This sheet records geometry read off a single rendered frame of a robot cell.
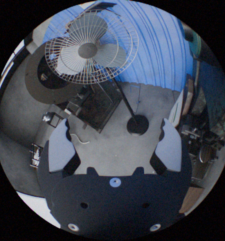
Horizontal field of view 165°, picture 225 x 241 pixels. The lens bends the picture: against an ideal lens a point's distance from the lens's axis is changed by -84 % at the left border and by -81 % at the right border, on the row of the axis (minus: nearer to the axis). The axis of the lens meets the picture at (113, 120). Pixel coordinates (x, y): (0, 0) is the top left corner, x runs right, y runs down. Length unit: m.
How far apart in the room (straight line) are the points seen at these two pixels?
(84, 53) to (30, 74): 0.65
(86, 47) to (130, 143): 1.33
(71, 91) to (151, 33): 1.36
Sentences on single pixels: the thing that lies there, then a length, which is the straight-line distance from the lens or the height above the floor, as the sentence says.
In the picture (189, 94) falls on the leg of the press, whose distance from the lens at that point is 0.75.
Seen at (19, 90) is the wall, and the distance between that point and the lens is 6.46.
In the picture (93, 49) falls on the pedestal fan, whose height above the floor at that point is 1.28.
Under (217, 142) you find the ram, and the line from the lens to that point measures 0.52.
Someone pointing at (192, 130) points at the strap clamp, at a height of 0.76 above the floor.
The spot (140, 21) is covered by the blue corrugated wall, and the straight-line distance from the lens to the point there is 1.47.
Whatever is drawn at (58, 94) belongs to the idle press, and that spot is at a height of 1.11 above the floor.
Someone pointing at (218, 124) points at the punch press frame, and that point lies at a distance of 0.32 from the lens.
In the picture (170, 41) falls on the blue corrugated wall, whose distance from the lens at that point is 1.42.
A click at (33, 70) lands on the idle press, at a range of 0.97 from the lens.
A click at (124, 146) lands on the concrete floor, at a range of 1.42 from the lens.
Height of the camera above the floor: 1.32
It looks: 52 degrees down
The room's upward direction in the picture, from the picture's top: 44 degrees counter-clockwise
